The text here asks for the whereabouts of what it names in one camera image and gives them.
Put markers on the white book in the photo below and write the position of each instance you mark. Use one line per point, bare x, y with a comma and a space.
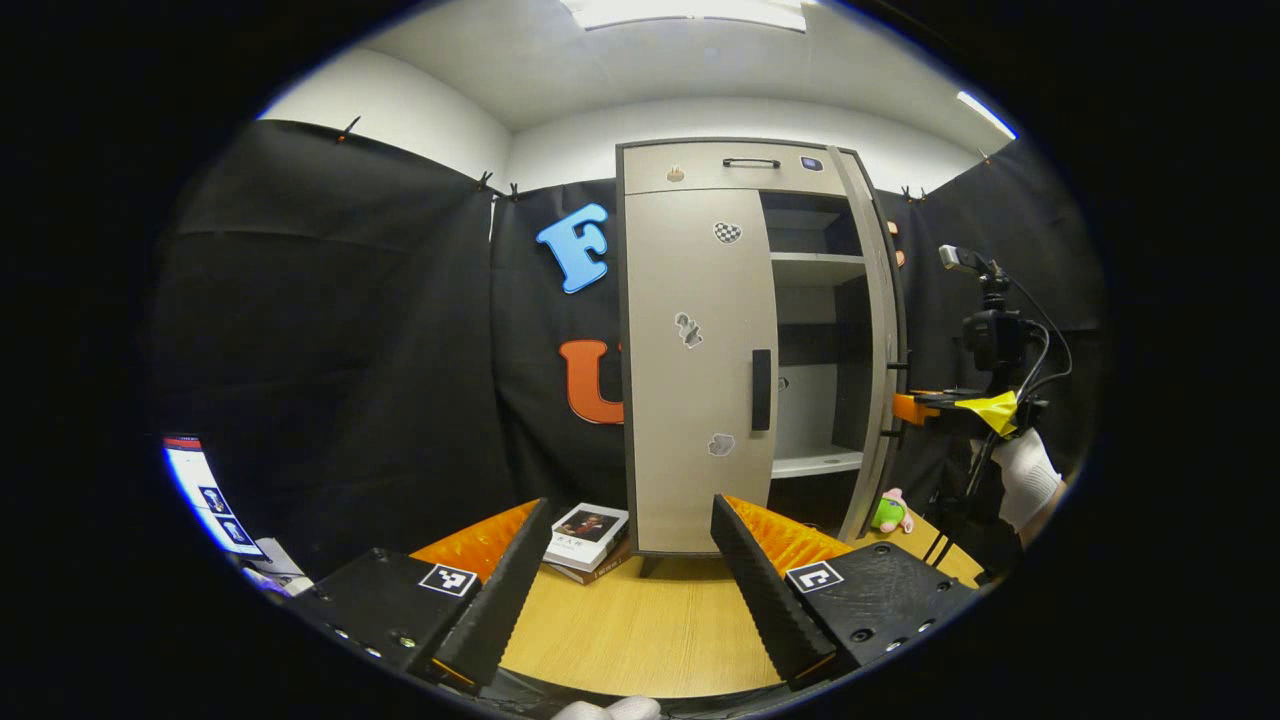
588, 530

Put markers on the narrow ceiling light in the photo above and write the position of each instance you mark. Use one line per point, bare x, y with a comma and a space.
987, 114

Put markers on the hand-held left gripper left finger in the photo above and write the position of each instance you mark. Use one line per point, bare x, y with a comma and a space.
500, 600

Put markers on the black backdrop cloth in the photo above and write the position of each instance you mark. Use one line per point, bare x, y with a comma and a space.
330, 350

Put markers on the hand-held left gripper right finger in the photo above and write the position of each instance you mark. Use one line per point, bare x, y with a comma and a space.
770, 600

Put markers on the grey cabinet drawer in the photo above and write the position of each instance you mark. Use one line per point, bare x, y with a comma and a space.
770, 180

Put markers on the wide ceiling light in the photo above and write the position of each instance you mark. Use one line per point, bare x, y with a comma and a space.
690, 12

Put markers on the grey double-door shoe cabinet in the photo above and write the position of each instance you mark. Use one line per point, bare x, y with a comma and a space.
815, 270

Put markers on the brown book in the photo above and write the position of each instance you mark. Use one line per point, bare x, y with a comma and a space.
602, 573

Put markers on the white printed board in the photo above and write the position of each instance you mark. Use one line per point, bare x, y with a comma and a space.
215, 500

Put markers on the shoe cabinet door square stickers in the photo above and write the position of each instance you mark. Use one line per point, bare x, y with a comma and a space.
880, 330

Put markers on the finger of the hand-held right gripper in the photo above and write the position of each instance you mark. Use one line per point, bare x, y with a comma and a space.
915, 408

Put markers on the green pink plush toy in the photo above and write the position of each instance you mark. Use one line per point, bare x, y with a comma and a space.
888, 515

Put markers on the shoe cabinet door checkered sticker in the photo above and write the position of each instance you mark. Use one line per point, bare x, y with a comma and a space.
680, 480

